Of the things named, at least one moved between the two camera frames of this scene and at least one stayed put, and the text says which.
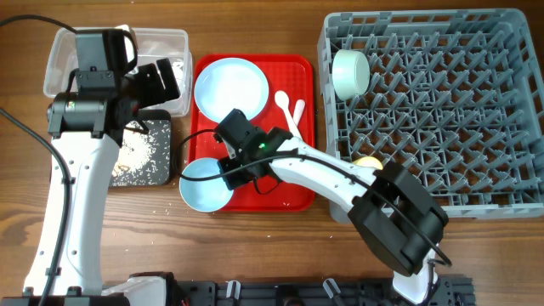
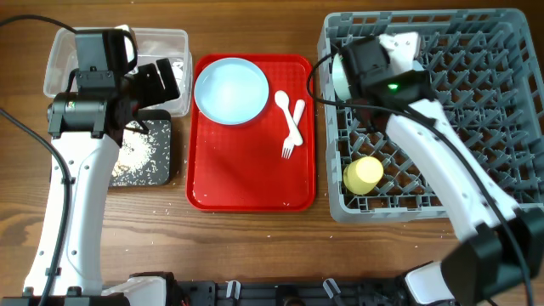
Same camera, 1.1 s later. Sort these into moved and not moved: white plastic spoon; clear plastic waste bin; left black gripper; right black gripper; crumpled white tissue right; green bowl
Moved: green bowl; right black gripper
Not moved: clear plastic waste bin; crumpled white tissue right; left black gripper; white plastic spoon
